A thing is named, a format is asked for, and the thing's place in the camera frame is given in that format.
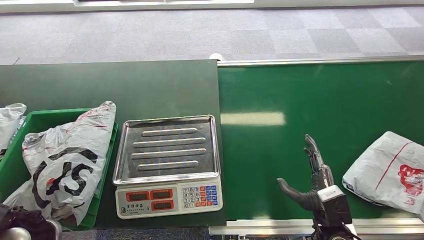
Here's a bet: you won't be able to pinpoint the white wall baseboard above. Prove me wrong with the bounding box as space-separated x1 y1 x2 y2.
0 0 424 13

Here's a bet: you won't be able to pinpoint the green plastic crate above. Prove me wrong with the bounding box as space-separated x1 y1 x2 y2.
0 107 119 232

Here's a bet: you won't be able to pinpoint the grey poly bag red print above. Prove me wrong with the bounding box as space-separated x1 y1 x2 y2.
341 131 424 223

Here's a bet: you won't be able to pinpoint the green conveyor belt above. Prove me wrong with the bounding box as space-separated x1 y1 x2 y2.
217 60 424 222

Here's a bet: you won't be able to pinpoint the crumpled grey poly bag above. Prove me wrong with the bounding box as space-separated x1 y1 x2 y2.
0 102 27 160

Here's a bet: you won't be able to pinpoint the grey poly bag black letters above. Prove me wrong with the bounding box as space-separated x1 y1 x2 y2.
2 100 117 227

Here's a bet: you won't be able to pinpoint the aluminium conveyor rail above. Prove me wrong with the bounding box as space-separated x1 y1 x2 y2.
208 218 424 237
216 54 424 67

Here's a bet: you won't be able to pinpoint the white electronic scale steel tray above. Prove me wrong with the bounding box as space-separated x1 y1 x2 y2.
112 114 223 220

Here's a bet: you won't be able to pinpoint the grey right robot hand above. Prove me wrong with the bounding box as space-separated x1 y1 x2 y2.
276 134 336 213

